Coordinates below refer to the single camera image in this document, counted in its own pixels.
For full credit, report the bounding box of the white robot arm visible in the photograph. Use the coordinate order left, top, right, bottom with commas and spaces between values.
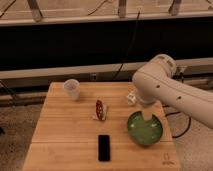
132, 54, 213, 129

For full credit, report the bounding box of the red white snack packet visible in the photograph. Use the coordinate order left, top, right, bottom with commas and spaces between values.
92, 100, 108, 121

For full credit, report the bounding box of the wooden cutting board table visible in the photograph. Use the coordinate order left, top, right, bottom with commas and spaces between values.
22, 82, 181, 171

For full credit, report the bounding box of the black smartphone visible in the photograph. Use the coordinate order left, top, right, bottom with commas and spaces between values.
98, 135, 110, 162

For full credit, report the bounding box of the green round bowl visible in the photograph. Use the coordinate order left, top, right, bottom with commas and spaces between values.
127, 111, 163, 146

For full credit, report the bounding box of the black hanging cable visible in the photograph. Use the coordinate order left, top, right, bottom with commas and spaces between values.
111, 10, 142, 81

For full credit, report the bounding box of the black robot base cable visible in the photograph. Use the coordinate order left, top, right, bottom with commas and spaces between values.
164, 105, 192, 139

